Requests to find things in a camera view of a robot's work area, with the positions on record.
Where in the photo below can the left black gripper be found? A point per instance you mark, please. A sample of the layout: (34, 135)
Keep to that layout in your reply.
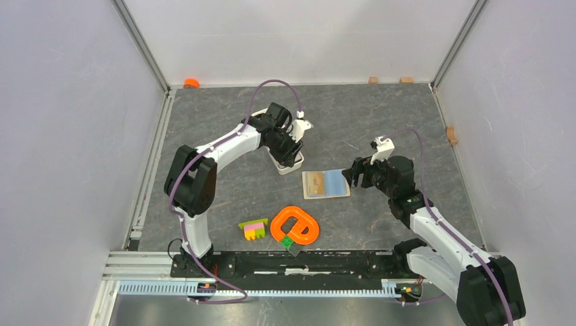
(288, 157)

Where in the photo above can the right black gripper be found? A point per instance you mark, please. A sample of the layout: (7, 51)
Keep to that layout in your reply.
(361, 166)

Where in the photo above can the tan credit card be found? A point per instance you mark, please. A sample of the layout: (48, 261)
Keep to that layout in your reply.
(314, 183)

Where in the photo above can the white rectangular tray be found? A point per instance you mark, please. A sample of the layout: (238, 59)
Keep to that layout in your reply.
(275, 116)

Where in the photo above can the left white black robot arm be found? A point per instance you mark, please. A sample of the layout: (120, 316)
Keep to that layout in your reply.
(192, 178)

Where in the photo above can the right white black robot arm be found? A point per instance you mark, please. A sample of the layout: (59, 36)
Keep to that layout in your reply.
(485, 289)

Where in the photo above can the orange curved toy track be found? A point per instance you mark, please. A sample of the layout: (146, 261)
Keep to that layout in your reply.
(304, 231)

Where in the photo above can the green pink yellow brick stack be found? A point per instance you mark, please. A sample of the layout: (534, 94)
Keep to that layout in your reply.
(254, 229)

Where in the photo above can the green toy brick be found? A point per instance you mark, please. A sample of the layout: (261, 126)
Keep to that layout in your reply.
(287, 242)

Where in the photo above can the grey toy baseplate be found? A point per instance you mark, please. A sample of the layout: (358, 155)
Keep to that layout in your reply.
(295, 249)

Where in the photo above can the curved wooden piece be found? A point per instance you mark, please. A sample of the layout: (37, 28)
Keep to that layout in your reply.
(451, 135)

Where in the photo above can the orange round cap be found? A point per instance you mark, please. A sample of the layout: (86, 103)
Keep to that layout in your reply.
(191, 83)

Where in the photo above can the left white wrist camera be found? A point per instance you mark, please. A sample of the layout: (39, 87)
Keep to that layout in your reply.
(299, 126)

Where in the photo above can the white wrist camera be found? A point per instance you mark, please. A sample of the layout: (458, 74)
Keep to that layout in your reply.
(299, 126)
(383, 149)

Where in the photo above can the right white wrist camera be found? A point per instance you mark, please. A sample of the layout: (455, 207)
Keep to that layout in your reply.
(383, 149)

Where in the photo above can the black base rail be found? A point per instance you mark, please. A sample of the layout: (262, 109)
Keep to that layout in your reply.
(308, 270)

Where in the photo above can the white slotted cable duct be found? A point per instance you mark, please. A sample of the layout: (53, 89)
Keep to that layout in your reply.
(207, 289)

